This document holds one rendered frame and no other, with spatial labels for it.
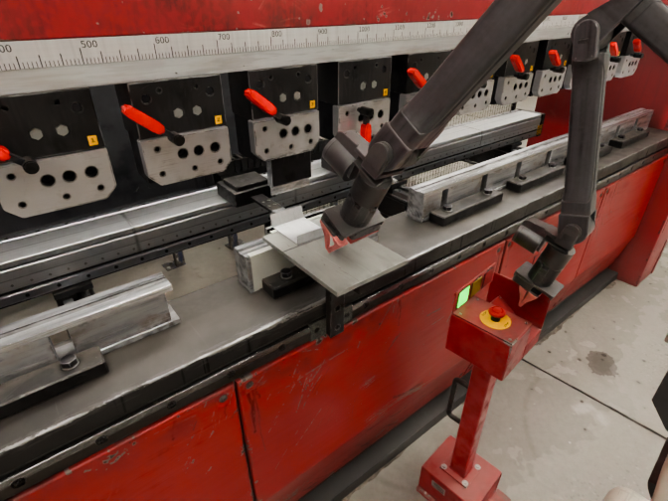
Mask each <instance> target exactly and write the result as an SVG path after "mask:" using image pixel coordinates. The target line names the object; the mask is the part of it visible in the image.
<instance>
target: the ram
mask: <svg viewBox="0 0 668 501"><path fill-rule="evenodd" d="M493 1H494V0H0V42H15V41H36V40H57V39H78V38H99V37H120V36H141V35H162V34H184V33H205V32H226V31H246V30H267V29H288V28H310V27H331V26H352V25H373V24H394V23H415V22H436V21H457V20H478V19H479V18H480V17H481V16H482V14H483V13H484V12H485V11H486V10H487V8H488V7H489V6H490V5H491V3H492V2H493ZM608 1H609V0H563V1H562V2H561V3H560V4H559V5H558V6H557V7H556V8H555V9H554V11H553V12H552V13H551V14H550V15H549V16H563V15H583V14H587V13H588V12H590V11H592V10H593V9H595V8H597V7H599V6H601V5H602V4H604V3H606V2H608ZM572 29H573V27H563V28H550V29H537V30H535V31H534V32H533V33H532V34H531V35H530V36H529V37H528V38H527V39H526V40H525V41H524V42H532V41H541V40H551V39H560V38H569V37H570V36H571V32H572ZM464 36H465V35H459V36H446V37H433V38H420V39H407V40H394V41H382V42H369V43H356V44H343V45H330V46H317V47H304V48H291V49H278V50H265V51H252V52H239V53H226V54H213V55H201V56H188V57H175V58H162V59H149V60H136V61H123V62H109V63H96V64H83V65H70V66H57V67H44V68H31V69H19V70H6V71H0V96H1V95H11V94H20V93H30V92H40V91H50V90H59V89H69V88H79V87H88V86H98V85H108V84H126V83H136V82H146V81H155V80H165V79H175V78H183V77H193V76H203V75H212V74H222V73H232V72H242V71H251V70H261V69H271V68H280V67H290V66H300V65H309V64H319V63H329V62H339V61H348V60H358V59H368V58H376V57H386V56H396V55H405V54H415V53H425V52H435V51H444V50H454V48H455V47H456V46H457V45H458V44H459V42H460V41H461V40H462V39H463V37H464Z"/></svg>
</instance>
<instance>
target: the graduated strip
mask: <svg viewBox="0 0 668 501"><path fill-rule="evenodd" d="M585 15H587V14H583V15H563V16H548V17H547V18H546V19H545V20H544V21H543V22H542V23H541V24H540V25H539V27H538V28H537V29H550V28H563V27H573V26H574V25H575V23H576V22H577V21H578V20H579V19H580V18H582V17H584V16H585ZM476 22H477V20H457V21H436V22H415V23H394V24H373V25H352V26H331V27H310V28H288V29H267V30H246V31H226V32H205V33H184V34H162V35H141V36H120V37H99V38H78V39H57V40H36V41H15V42H0V71H6V70H19V69H31V68H44V67H57V66H70V65H83V64H96V63H109V62H123V61H136V60H149V59H162V58H175V57H188V56H201V55H213V54H226V53H239V52H252V51H265V50H278V49H291V48H304V47H317V46H330V45H343V44H356V43H369V42H382V41H394V40H407V39H420V38H433V37H446V36H459V35H466V34H467V33H468V31H469V30H470V29H471V28H472V27H473V25H474V24H475V23H476ZM537 29H536V30H537Z"/></svg>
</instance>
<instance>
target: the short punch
mask: <svg viewBox="0 0 668 501"><path fill-rule="evenodd" d="M266 170H267V182H268V186H269V187H270V194H271V196H272V195H276V194H279V193H283V192H286V191H290V190H293V189H297V188H300V187H304V186H307V185H309V178H310V177H311V152H310V151H307V152H303V153H299V154H294V155H290V156H286V157H282V158H277V159H273V160H269V161H266Z"/></svg>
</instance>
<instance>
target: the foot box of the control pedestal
mask: <svg viewBox="0 0 668 501"><path fill-rule="evenodd" d="M455 441H456V438H455V437H454V436H452V435H450V436H449V437H448V438H447V439H446V440H445V441H444V442H443V443H442V445H441V446H440V447H439V448H438V449H437V450H436V451H435V452H434V453H433V455H432V456H431V457H430V458H429V459H428V460H427V461H426V462H425V464H424V465H423V466H422V467H421V472H420V478H419V484H418V486H417V488H416V490H417V492H418V493H420V494H421V495H422V496H423V497H424V498H425V499H426V500H428V501H511V498H510V497H508V496H507V495H506V494H505V493H503V492H502V491H501V490H499V489H498V488H497V486H498V483H499V480H500V477H501V474H502V471H500V470H499V469H497V468H496V467H495V466H493V465H492V464H491V463H489V462H488V461H487V460H485V459H484V458H482V457H481V456H480V455H478V454H477V453H476V454H475V458H474V462H476V463H477V464H479V465H480V466H481V467H482V468H481V469H480V471H479V472H478V473H477V475H476V476H475V477H474V479H473V480H472V481H471V483H470V484H469V485H468V486H467V488H464V487H463V486H462V485H461V484H459V483H458V482H457V481H456V480H454V479H453V478H452V477H451V476H449V475H448V474H447V473H446V472H444V471H443V470H442V469H440V468H439V467H440V465H441V464H442V463H443V462H444V461H445V460H446V458H447V457H448V456H449V455H450V454H451V453H452V452H453V450H454V446H455Z"/></svg>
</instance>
